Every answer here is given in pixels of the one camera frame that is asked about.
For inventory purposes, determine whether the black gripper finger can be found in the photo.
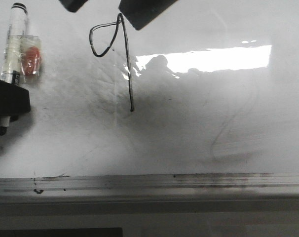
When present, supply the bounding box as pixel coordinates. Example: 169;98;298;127
118;0;177;31
59;0;88;12
0;80;31;118

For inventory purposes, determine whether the red disc taped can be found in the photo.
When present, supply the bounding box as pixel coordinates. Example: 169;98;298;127
20;35;42;77

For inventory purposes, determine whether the white whiteboard marker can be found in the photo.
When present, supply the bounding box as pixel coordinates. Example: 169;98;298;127
0;2;29;136

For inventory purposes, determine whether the white whiteboard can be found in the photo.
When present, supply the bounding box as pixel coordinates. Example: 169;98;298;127
0;0;299;218

